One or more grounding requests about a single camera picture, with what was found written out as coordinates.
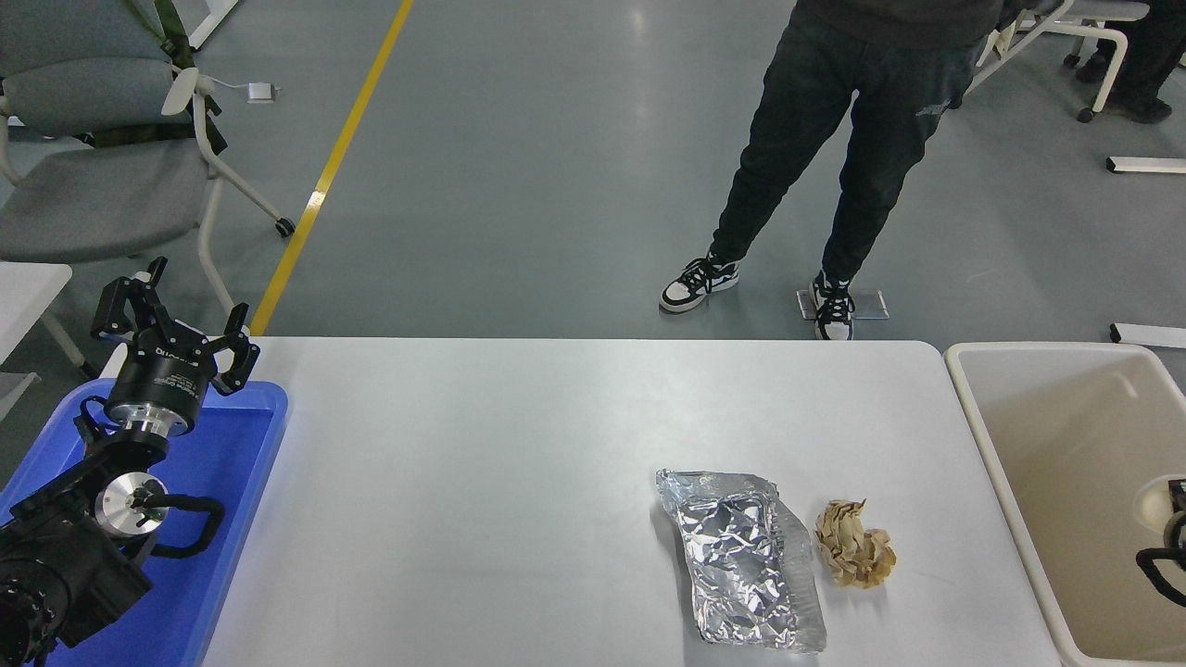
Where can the large pale plastic bin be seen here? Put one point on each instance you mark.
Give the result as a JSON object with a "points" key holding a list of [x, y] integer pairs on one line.
{"points": [[1066, 463]]}

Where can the tan paper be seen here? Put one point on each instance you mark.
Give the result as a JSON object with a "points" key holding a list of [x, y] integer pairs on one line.
{"points": [[852, 547]]}

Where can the seated person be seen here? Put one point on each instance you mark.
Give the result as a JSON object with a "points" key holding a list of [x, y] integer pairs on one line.
{"points": [[1149, 56]]}

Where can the blue plastic tray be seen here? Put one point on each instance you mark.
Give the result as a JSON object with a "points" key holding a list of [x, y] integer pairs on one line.
{"points": [[232, 482]]}

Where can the silver foil tray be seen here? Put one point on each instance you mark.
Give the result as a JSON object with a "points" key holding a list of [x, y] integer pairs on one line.
{"points": [[741, 556]]}

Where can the grey office chair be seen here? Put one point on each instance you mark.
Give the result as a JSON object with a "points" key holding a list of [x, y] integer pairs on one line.
{"points": [[102, 195]]}

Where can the cream jacket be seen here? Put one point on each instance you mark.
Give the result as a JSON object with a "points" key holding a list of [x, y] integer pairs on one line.
{"points": [[999, 37]]}

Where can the white furniture foot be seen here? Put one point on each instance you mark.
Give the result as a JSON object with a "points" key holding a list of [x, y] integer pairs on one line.
{"points": [[215, 20]]}

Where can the clear floor plate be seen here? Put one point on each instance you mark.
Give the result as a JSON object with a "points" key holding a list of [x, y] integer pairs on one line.
{"points": [[804, 301], [869, 304]]}

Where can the white side table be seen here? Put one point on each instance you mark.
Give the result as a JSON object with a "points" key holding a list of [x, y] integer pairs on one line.
{"points": [[28, 287]]}

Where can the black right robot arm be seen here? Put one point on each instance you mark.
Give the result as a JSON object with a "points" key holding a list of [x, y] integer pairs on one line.
{"points": [[1154, 574]]}

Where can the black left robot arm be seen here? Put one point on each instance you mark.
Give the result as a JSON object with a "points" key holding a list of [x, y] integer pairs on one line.
{"points": [[56, 565]]}

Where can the standing person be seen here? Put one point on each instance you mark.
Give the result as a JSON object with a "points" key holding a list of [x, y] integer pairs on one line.
{"points": [[806, 120]]}

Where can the white floor bar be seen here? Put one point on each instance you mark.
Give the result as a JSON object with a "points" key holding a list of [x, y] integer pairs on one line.
{"points": [[1149, 165], [1149, 335]]}

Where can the white framed wheeled chair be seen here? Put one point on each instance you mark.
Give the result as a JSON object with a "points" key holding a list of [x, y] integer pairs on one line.
{"points": [[1103, 11]]}

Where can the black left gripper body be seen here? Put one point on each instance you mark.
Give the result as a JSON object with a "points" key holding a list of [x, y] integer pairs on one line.
{"points": [[165, 374]]}

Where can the white paper cup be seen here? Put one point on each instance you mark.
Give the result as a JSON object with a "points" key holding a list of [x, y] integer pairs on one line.
{"points": [[1152, 505]]}

